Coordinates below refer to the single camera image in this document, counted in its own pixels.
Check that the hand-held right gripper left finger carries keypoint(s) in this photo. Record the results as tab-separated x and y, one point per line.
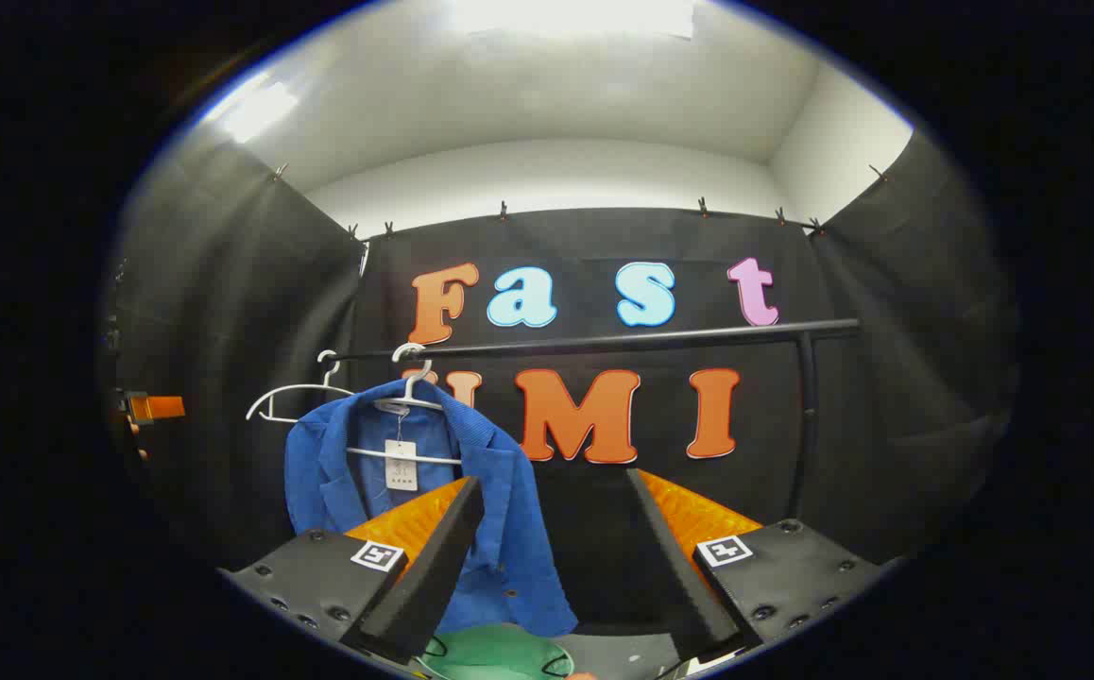
424	586

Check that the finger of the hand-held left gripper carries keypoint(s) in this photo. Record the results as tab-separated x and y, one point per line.
158	408

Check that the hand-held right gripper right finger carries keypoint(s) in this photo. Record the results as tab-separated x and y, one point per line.
689	595

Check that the green laundry hamper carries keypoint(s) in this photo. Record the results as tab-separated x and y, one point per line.
490	656

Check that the white hanger with trouser bar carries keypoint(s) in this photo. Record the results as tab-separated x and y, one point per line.
297	388
412	382

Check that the black clothes rack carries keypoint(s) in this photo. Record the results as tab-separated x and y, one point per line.
651	338

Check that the black backdrop cloth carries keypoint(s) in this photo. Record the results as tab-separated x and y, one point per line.
887	378

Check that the small ceiling light panel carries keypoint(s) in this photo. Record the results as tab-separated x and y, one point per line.
259	109

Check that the row of backdrop clips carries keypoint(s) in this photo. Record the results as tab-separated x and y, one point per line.
503	210

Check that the large ceiling light panel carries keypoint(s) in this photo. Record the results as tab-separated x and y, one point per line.
566	14

